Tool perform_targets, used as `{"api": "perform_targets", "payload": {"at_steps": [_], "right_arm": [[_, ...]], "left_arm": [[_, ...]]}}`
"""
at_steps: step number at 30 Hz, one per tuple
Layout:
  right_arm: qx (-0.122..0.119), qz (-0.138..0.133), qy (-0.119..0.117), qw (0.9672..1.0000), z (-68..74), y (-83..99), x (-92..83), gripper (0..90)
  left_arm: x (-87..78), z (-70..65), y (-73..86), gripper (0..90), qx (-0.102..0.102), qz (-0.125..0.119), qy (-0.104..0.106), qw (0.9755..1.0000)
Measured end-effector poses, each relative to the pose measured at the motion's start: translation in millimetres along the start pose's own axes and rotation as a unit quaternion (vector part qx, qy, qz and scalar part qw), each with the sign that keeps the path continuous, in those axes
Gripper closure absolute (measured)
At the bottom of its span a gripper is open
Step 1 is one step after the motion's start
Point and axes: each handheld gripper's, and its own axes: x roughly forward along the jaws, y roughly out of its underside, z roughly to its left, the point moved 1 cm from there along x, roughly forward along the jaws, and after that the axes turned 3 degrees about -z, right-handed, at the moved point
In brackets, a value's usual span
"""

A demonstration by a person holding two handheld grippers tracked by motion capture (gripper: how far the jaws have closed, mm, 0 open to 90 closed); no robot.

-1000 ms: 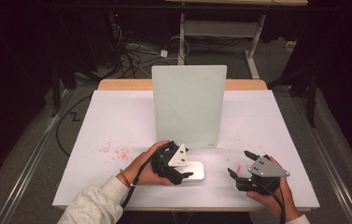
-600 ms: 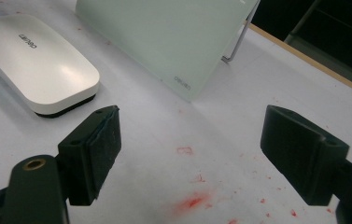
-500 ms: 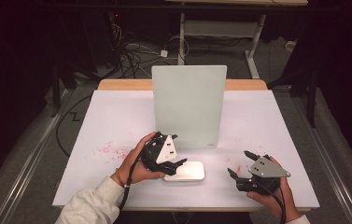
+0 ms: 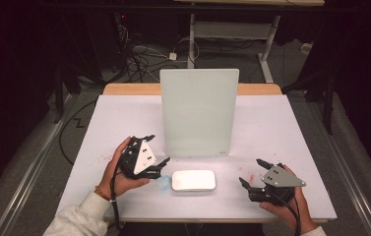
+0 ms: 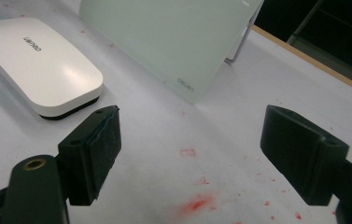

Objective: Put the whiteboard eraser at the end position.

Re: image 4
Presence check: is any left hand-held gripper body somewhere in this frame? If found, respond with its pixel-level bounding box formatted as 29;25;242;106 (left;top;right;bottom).
119;136;163;181

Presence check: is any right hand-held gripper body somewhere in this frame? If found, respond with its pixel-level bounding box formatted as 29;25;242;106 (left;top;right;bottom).
247;162;307;207

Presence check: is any white board eraser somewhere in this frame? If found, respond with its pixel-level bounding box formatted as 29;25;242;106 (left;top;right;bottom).
171;169;217;193

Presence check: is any small whiteboard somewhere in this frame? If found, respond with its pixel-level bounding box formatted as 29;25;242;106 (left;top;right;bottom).
158;68;240;157

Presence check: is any person's left hand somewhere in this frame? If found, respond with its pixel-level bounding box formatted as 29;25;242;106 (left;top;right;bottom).
97;136;152;200

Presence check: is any person's right hand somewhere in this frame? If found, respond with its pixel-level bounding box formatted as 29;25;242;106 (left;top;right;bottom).
260;163;319;235

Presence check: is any white table cover sheet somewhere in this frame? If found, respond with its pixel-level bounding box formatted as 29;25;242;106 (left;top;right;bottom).
56;93;339;223

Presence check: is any wooden table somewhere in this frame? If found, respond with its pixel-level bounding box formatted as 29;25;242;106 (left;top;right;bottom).
102;83;330;225

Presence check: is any black metal stand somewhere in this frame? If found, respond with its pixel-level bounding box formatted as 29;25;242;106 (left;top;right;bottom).
52;62;84;125
282;65;339;136

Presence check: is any white-legged desk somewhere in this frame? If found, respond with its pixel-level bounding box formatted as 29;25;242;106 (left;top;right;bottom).
172;0;326;84

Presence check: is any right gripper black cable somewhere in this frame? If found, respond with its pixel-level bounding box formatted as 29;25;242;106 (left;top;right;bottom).
271;190;303;236

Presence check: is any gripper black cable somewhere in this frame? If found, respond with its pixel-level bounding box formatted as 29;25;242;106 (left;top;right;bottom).
108;148;134;230
271;190;303;236

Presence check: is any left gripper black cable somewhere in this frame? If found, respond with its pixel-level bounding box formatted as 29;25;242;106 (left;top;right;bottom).
108;148;134;230

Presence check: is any wrist bracelet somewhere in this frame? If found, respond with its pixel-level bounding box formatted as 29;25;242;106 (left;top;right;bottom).
93;185;112;202

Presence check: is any metal floor rail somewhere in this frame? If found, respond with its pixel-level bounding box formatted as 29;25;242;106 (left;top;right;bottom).
306;100;371;236
0;93;78;236

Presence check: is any tangle of floor cables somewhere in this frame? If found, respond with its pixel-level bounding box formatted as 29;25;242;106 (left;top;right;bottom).
115;23;194;84

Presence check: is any black floor cable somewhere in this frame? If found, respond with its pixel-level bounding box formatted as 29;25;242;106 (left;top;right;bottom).
58;99;98;165

